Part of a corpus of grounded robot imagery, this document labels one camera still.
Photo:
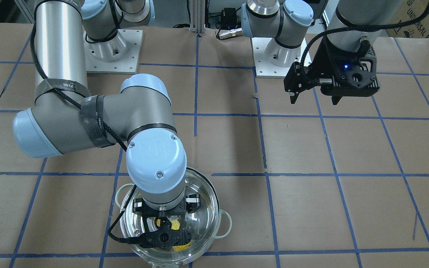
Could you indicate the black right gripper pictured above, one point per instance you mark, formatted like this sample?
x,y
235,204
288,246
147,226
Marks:
x,y
139,205

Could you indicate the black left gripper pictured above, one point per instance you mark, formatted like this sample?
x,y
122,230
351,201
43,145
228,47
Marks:
x,y
321,63

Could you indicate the yellow corn cob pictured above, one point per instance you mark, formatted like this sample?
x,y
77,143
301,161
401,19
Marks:
x,y
170,234

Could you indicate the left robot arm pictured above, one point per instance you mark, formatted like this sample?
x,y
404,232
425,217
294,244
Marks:
x,y
287,22

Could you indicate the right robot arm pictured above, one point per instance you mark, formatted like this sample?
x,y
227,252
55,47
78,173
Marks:
x,y
67,118

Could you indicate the pale green cooking pot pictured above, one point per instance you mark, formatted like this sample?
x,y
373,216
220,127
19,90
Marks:
x,y
173,257

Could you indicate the black power adapter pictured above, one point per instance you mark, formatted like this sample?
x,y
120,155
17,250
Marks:
x,y
228,16

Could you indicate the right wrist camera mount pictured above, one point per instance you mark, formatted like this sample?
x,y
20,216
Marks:
x,y
145,240

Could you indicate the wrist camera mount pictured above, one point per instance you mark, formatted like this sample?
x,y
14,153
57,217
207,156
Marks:
x,y
363,81
145,240

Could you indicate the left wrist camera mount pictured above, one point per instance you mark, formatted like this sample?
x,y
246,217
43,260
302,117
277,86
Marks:
x,y
363,81

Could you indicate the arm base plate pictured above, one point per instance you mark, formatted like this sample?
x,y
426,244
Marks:
x,y
279,56
120,55

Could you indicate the aluminium frame post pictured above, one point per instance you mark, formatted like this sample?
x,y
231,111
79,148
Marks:
x,y
197,12

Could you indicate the aluminium frame rail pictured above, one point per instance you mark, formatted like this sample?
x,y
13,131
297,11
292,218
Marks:
x,y
17,11

